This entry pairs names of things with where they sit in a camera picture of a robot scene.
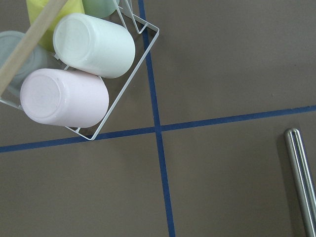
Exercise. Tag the steel muddler black tip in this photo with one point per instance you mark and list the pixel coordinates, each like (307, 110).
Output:
(303, 179)

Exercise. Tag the green plastic cup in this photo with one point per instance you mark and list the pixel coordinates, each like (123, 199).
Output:
(99, 8)

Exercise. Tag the yellow plastic cup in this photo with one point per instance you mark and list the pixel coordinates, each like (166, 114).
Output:
(34, 8)

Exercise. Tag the wooden rack handle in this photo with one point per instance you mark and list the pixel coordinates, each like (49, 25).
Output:
(27, 44)

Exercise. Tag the pink plastic cup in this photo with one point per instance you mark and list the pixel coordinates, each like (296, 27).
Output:
(64, 98)

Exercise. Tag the white wire cup rack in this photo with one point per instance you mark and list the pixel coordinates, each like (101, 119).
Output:
(150, 34)

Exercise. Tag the white plastic cup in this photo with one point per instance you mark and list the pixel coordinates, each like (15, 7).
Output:
(94, 45)

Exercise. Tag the grey plastic cup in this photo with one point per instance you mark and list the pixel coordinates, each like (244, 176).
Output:
(39, 58)

